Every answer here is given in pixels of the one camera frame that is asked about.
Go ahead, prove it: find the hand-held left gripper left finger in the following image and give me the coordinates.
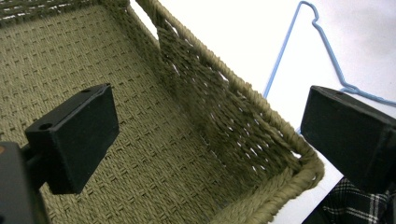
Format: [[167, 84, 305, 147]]
[[24, 82, 120, 195]]

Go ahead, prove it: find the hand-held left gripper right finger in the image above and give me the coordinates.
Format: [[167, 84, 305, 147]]
[[300, 85, 396, 194]]

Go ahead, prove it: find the olive green woven basket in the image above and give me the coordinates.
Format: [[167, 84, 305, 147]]
[[0, 0, 326, 224]]

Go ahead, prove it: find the black white plaid cloth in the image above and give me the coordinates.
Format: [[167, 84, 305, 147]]
[[302, 176, 396, 224]]

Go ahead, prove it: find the blue wire clothes hanger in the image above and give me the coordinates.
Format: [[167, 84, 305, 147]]
[[262, 0, 396, 134]]

